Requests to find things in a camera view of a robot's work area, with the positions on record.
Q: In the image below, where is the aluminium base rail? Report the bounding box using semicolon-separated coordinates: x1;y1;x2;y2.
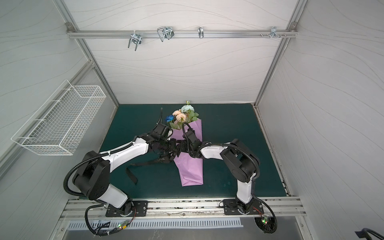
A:
59;197;307;220

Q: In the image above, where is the metal u-bolt clamp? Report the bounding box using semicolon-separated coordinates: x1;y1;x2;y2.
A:
157;26;175;42
128;32;142;51

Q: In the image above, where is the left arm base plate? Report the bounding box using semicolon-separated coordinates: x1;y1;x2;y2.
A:
106;201;148;218

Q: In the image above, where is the aluminium crossbar rail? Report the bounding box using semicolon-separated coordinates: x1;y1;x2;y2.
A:
67;29;298;39

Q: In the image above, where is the white wire basket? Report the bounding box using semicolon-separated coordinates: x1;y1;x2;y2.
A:
11;80;106;156

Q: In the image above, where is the metal U-bolt clamp middle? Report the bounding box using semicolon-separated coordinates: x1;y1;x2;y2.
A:
157;26;175;42

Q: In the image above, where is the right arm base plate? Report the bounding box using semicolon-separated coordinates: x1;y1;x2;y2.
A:
219;198;264;216

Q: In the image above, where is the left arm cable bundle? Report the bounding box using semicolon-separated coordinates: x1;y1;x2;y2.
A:
84;203;137;237

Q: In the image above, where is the pink purple wrapping paper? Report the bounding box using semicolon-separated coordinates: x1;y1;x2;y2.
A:
172;119;204;187

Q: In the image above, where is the black ribbon strap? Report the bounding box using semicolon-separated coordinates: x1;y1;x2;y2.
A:
125;155;173;185

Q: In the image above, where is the mint fake flower stem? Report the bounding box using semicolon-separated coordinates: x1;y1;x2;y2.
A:
181;101;199;123

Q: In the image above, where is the blue fake flower stem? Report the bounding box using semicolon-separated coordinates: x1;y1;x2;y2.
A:
165;115;175;123

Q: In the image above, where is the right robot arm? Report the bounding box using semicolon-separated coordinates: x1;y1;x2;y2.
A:
181;128;260;215

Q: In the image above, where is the metal U-bolt clamp left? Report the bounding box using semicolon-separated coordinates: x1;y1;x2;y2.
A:
128;32;142;51

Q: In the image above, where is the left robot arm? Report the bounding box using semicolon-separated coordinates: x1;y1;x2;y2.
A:
63;124;181;211

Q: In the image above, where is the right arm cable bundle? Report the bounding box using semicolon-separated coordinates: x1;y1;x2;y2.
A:
253;196;278;234

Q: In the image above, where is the white vent grille strip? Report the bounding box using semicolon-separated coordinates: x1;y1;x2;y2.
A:
67;218;244;231

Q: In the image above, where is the metal bracket clamp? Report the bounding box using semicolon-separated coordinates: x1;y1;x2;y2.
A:
198;27;204;39

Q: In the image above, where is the metal bolt clamp right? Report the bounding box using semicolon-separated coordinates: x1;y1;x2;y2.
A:
260;27;287;39

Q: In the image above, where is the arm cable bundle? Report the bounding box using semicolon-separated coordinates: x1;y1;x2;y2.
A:
253;196;278;234
84;203;137;237

